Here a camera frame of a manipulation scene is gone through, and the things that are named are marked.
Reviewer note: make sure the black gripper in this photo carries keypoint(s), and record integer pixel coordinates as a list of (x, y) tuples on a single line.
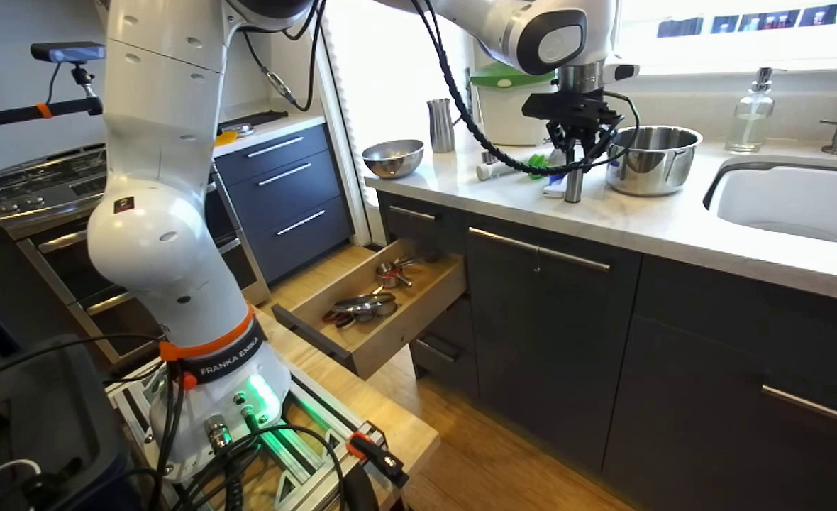
[(578, 110)]

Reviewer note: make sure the silver cylinder shaker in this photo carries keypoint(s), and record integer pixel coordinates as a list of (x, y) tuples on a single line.
[(575, 183)]

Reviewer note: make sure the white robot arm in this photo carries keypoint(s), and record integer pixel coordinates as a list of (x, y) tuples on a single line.
[(161, 106)]

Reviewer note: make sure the open wooden drawer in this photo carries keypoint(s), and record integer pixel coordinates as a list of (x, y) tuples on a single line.
[(424, 284)]

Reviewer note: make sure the blue drawer cabinet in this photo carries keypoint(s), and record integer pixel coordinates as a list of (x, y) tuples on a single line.
[(289, 198)]

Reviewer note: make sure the large steel pot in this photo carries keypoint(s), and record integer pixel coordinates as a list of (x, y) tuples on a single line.
[(652, 159)]

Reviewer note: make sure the white bin green lid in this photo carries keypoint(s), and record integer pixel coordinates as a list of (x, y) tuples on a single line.
[(502, 95)]

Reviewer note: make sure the steel cup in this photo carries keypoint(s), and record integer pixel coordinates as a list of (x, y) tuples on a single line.
[(442, 126)]

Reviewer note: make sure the clear soap dispenser bottle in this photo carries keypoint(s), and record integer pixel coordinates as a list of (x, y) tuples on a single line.
[(754, 113)]

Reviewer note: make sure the small steel bowl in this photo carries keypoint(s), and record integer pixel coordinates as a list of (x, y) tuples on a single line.
[(395, 157)]

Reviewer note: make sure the white kitchen sink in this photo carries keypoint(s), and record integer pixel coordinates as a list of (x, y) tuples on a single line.
[(778, 197)]

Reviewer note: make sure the dark lower kitchen cabinets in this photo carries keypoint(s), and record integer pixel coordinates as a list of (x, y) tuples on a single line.
[(682, 387)]

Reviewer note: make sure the stove with oven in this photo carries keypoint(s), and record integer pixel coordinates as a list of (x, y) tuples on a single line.
[(43, 208)]

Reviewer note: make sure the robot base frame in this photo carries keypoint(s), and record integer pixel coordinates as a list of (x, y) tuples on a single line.
[(306, 451)]

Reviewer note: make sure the camera on tripod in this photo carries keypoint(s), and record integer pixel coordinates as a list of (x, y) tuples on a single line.
[(76, 55)]

